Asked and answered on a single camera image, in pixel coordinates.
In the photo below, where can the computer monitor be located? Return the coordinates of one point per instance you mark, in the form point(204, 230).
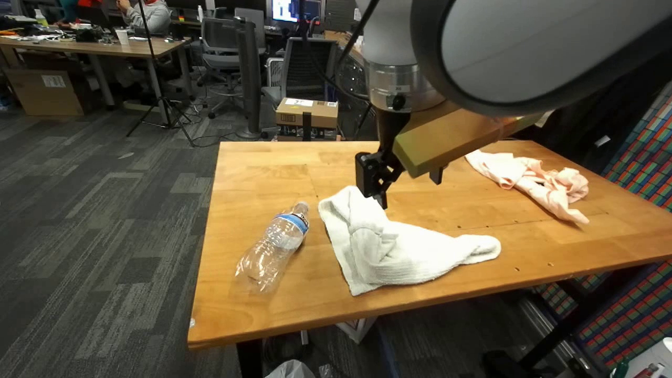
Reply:
point(290, 11)

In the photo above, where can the background wooden desk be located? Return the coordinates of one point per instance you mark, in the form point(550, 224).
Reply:
point(147, 50)

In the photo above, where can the small wooden stool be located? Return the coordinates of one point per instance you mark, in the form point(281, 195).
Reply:
point(308, 116)

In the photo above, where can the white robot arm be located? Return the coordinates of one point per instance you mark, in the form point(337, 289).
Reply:
point(453, 75)

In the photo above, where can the cardboard box under desk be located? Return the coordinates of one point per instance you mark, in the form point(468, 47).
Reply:
point(45, 92)

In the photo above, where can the clear plastic water bottle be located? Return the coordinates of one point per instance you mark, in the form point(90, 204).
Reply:
point(267, 259)

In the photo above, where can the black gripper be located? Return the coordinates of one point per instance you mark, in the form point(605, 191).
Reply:
point(374, 173)

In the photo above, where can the pink crumpled cloth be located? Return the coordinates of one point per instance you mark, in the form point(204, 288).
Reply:
point(552, 189)

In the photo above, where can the seated person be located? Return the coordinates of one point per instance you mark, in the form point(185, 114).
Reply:
point(145, 16)

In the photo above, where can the black office chair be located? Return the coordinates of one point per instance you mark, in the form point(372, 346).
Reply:
point(308, 65)

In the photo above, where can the white towel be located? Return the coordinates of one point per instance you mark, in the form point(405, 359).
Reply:
point(374, 250)

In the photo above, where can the wooden work table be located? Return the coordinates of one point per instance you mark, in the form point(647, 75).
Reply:
point(255, 180)

